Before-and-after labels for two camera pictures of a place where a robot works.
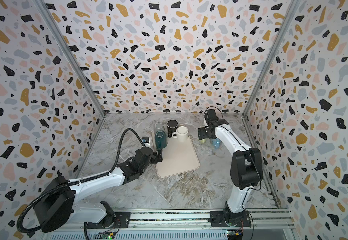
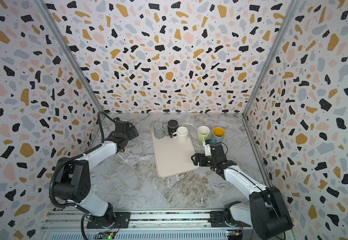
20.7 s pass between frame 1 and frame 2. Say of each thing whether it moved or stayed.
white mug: stayed
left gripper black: moved
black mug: stayed
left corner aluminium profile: stayed
